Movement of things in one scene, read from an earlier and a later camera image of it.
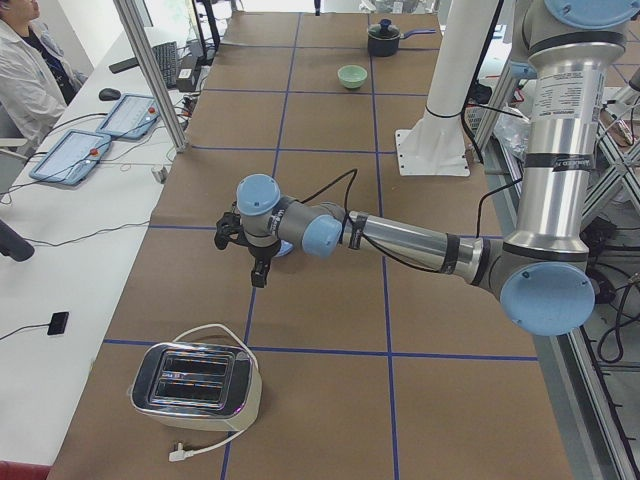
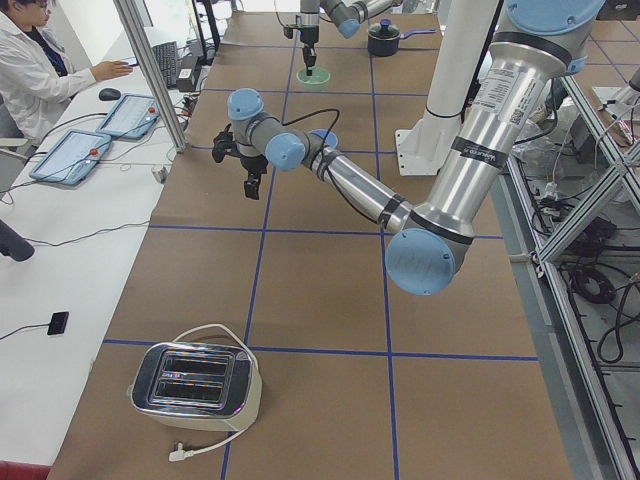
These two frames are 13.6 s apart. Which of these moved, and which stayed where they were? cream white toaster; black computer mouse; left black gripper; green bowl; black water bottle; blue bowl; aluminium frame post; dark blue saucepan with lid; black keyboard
Moved: left black gripper; blue bowl; green bowl
Stayed: aluminium frame post; black computer mouse; black keyboard; cream white toaster; dark blue saucepan with lid; black water bottle
